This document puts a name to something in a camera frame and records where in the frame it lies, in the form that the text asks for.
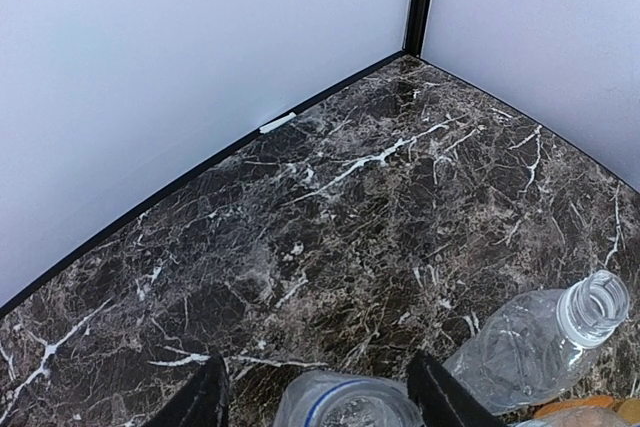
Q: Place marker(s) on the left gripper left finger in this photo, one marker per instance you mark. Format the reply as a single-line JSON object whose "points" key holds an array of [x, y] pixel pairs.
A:
{"points": [[203, 401]]}

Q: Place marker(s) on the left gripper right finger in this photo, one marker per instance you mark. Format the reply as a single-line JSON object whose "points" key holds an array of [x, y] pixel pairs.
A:
{"points": [[441, 399]]}

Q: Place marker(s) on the blue label water bottle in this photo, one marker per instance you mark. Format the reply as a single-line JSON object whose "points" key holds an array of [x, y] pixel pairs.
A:
{"points": [[323, 398]]}

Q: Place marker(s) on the orange juice bottle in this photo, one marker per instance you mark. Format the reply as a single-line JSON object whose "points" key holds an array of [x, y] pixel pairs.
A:
{"points": [[600, 410]]}

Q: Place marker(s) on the clear plastic bottle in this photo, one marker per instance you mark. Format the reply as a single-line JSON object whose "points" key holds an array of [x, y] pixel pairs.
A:
{"points": [[540, 343]]}

